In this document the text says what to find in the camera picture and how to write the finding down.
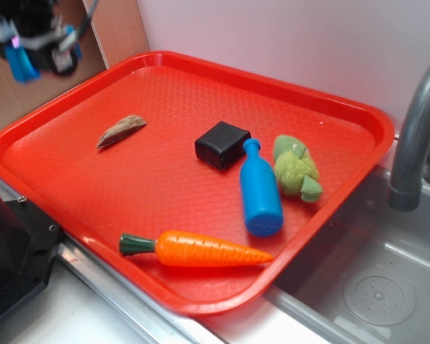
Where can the blue plastic bottle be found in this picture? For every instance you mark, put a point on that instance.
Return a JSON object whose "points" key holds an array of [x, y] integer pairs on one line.
{"points": [[262, 208]]}

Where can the brown cardboard panel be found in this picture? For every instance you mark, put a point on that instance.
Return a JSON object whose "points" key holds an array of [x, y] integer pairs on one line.
{"points": [[116, 33]]}

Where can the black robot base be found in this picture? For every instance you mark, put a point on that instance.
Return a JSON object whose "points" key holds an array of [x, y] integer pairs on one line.
{"points": [[29, 242]]}

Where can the brown wood piece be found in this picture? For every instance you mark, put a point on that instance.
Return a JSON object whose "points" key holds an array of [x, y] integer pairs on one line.
{"points": [[121, 130]]}

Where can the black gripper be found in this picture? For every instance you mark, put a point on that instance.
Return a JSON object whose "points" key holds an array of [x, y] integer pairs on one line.
{"points": [[34, 26]]}

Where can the blue rectangular block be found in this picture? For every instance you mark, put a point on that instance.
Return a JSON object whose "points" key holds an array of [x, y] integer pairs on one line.
{"points": [[21, 67]]}

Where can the grey plastic sink basin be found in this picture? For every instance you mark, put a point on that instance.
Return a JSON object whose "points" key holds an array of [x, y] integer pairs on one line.
{"points": [[365, 276]]}

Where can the orange plastic carrot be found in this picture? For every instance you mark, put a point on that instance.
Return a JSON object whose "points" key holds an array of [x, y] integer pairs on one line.
{"points": [[183, 249]]}

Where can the black rubber block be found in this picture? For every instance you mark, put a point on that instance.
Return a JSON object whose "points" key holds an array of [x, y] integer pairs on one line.
{"points": [[222, 145]]}

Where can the green plush toy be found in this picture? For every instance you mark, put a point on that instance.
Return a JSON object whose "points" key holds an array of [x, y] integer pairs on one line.
{"points": [[295, 170]]}

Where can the grey sink faucet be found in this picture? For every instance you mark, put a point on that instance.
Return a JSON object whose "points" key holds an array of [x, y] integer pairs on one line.
{"points": [[411, 163]]}

